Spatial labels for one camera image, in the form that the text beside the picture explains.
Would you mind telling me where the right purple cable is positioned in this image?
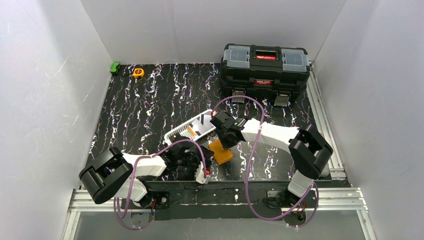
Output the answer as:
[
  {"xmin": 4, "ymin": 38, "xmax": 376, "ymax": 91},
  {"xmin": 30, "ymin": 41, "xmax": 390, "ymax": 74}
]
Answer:
[{"xmin": 211, "ymin": 95, "xmax": 320, "ymax": 229}]

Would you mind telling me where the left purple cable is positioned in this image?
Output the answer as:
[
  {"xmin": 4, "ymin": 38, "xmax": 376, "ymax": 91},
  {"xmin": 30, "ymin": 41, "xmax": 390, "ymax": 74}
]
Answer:
[{"xmin": 113, "ymin": 139, "xmax": 208, "ymax": 231}]

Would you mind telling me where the purple cable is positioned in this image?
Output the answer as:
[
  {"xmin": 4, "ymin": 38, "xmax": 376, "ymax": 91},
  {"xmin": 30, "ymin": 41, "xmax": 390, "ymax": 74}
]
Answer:
[
  {"xmin": 113, "ymin": 139, "xmax": 208, "ymax": 231},
  {"xmin": 211, "ymin": 95, "xmax": 320, "ymax": 229}
]

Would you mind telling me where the white striped card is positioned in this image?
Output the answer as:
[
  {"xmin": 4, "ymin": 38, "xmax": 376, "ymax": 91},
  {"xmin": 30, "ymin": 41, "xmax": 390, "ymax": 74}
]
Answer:
[{"xmin": 189, "ymin": 118, "xmax": 215, "ymax": 136}]

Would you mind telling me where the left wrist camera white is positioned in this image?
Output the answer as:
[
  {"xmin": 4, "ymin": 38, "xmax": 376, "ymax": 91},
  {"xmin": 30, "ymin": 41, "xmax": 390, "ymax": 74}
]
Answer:
[{"xmin": 195, "ymin": 161, "xmax": 210, "ymax": 185}]

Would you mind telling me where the yellow tape measure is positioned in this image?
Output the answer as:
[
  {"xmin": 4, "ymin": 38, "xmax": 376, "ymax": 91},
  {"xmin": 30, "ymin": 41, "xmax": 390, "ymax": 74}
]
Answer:
[{"xmin": 132, "ymin": 67, "xmax": 145, "ymax": 79}]

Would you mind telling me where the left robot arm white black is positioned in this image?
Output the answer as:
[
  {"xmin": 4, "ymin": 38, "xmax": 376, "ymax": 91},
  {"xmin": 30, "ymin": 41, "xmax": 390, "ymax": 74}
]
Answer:
[{"xmin": 78, "ymin": 139, "xmax": 214, "ymax": 204}]

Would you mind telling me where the grey plastic case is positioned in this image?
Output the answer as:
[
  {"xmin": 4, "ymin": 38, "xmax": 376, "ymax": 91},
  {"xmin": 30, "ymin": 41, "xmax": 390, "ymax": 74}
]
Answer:
[{"xmin": 315, "ymin": 147, "xmax": 332, "ymax": 177}]

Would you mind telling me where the orange leather card holder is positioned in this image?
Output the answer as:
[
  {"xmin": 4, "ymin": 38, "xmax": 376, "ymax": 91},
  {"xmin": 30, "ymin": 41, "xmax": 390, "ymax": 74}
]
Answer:
[{"xmin": 208, "ymin": 139, "xmax": 234, "ymax": 166}]

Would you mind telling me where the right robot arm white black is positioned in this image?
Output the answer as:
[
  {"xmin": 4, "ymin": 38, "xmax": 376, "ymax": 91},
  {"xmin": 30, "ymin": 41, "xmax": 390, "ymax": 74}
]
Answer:
[{"xmin": 210, "ymin": 111, "xmax": 334, "ymax": 198}]

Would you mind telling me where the aluminium right rail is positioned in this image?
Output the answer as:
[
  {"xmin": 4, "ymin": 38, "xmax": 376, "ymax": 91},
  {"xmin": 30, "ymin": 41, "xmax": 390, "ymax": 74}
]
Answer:
[{"xmin": 306, "ymin": 60, "xmax": 344, "ymax": 172}]

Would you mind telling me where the aluminium front rail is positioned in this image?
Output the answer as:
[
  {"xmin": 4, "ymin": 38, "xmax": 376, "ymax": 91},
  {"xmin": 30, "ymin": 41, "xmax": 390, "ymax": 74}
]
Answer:
[{"xmin": 61, "ymin": 188, "xmax": 377, "ymax": 240}]

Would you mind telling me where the black red toolbox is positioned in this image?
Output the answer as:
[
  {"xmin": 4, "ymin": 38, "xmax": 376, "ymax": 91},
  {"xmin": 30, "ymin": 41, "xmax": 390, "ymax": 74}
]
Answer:
[{"xmin": 219, "ymin": 43, "xmax": 311, "ymax": 107}]

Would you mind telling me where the aluminium rail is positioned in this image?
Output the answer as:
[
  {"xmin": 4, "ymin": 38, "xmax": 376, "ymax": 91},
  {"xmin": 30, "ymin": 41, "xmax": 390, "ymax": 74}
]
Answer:
[
  {"xmin": 61, "ymin": 188, "xmax": 377, "ymax": 240},
  {"xmin": 306, "ymin": 60, "xmax": 344, "ymax": 172}
]

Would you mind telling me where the green small object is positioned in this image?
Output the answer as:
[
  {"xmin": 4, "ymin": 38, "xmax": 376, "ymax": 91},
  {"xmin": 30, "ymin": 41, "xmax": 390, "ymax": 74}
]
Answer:
[{"xmin": 109, "ymin": 62, "xmax": 121, "ymax": 75}]

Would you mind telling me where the white plastic basket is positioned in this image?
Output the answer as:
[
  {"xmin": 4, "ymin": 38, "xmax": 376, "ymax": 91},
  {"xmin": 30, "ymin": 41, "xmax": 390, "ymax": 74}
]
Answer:
[{"xmin": 164, "ymin": 109, "xmax": 216, "ymax": 145}]

